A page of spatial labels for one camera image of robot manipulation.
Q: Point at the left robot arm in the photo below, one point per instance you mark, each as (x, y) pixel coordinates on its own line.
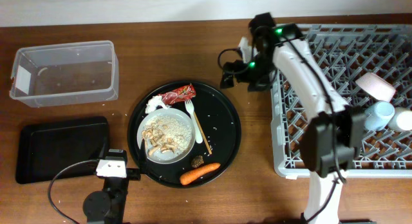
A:
(108, 205)

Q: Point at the red snack wrapper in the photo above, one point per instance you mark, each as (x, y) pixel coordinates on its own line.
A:
(180, 94)

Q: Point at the orange carrot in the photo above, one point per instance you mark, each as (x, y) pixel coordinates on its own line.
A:
(193, 175)

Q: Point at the wooden chopstick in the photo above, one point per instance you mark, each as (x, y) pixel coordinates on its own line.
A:
(203, 135)

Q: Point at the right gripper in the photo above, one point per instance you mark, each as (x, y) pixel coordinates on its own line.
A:
(262, 84)

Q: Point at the brown walnut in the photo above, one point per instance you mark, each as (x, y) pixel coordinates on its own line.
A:
(197, 161)

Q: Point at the grey dishwasher rack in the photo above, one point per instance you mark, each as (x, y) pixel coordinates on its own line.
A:
(344, 53)

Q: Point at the black rectangular tray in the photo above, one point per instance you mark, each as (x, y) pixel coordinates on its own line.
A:
(46, 149)

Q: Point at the rice and peanut shells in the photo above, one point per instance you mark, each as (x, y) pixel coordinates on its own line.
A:
(166, 134)

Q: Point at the grey plate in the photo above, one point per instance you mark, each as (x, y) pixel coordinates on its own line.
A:
(166, 158)

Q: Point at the crumpled white tissue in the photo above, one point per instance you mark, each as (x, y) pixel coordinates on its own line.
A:
(154, 103)

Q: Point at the clear plastic bin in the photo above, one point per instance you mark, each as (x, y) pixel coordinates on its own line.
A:
(65, 74)

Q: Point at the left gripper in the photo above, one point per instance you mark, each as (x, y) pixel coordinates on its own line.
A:
(133, 174)

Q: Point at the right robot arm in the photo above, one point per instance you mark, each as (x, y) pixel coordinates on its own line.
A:
(334, 133)

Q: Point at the white cup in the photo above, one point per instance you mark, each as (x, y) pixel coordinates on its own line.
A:
(402, 120)

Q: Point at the white plastic fork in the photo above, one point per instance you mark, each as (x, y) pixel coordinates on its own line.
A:
(190, 109)

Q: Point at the pink bowl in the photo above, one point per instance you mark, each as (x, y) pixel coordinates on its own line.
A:
(376, 87)

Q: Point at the round black tray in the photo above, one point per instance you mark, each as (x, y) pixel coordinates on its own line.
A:
(220, 123)

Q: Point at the light blue cup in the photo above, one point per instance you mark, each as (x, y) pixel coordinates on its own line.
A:
(378, 116)

